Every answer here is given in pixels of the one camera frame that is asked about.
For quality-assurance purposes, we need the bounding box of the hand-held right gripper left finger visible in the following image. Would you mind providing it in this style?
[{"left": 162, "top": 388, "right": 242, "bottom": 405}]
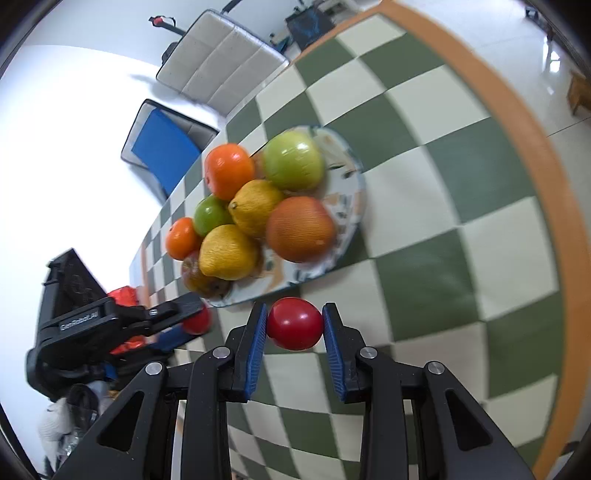
[{"left": 53, "top": 302, "right": 269, "bottom": 480}]

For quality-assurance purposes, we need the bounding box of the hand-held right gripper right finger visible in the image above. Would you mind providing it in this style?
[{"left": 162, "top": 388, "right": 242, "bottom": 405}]
[{"left": 322, "top": 302, "right": 539, "bottom": 480}]

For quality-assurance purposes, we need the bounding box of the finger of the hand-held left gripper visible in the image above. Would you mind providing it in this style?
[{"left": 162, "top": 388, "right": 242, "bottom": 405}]
[
  {"left": 139, "top": 324, "right": 197, "bottom": 365},
  {"left": 115, "top": 295, "right": 206, "bottom": 334}
]

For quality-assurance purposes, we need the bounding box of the small red tomato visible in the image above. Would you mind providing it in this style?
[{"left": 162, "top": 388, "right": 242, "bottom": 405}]
[
  {"left": 182, "top": 305, "right": 213, "bottom": 335},
  {"left": 266, "top": 297, "right": 325, "bottom": 352}
]

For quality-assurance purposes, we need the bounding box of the dark brown round fruit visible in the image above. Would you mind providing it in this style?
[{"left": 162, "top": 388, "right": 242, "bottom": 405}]
[{"left": 181, "top": 250, "right": 232, "bottom": 298}]

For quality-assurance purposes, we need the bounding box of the orange tangerine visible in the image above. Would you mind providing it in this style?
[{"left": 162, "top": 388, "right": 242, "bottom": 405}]
[
  {"left": 165, "top": 217, "right": 203, "bottom": 261},
  {"left": 204, "top": 143, "right": 256, "bottom": 202}
]

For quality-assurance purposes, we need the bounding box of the yellow citrus fruit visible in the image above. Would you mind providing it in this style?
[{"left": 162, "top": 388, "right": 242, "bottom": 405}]
[
  {"left": 228, "top": 179, "right": 286, "bottom": 239},
  {"left": 199, "top": 224, "right": 260, "bottom": 281}
]

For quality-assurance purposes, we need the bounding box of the green apple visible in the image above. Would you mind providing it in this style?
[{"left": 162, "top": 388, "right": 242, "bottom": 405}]
[
  {"left": 262, "top": 130, "right": 325, "bottom": 192},
  {"left": 192, "top": 195, "right": 234, "bottom": 237}
]

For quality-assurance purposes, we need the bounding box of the reddish brown round fruit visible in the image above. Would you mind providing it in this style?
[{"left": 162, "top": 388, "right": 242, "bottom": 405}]
[{"left": 265, "top": 196, "right": 336, "bottom": 264}]

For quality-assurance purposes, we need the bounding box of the floral oval plate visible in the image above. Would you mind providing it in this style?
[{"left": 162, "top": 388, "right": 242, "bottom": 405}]
[{"left": 203, "top": 124, "right": 368, "bottom": 309}]

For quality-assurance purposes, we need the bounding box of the red plastic bag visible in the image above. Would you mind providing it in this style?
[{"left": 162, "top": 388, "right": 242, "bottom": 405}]
[{"left": 107, "top": 286, "right": 147, "bottom": 355}]

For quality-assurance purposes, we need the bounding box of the white crumpled bag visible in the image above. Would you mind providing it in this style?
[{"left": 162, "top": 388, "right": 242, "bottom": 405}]
[{"left": 38, "top": 383, "right": 100, "bottom": 468}]

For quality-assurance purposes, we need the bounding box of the green white checkered tablecloth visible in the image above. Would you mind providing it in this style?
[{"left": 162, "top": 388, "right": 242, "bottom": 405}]
[{"left": 128, "top": 0, "right": 575, "bottom": 480}]

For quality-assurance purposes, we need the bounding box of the white padded chair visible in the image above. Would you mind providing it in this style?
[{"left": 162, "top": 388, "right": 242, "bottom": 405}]
[{"left": 156, "top": 10, "right": 291, "bottom": 118}]

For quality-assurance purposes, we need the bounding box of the black blue bench pad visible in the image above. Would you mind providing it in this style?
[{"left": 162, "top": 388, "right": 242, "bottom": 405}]
[{"left": 285, "top": 8, "right": 341, "bottom": 51}]

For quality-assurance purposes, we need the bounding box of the small wooden stool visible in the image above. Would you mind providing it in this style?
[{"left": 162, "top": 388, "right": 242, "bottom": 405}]
[{"left": 567, "top": 69, "right": 591, "bottom": 116}]

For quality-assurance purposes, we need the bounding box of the blue panel with grey frame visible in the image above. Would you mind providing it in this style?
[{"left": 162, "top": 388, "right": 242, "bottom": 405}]
[{"left": 121, "top": 99, "right": 219, "bottom": 203}]

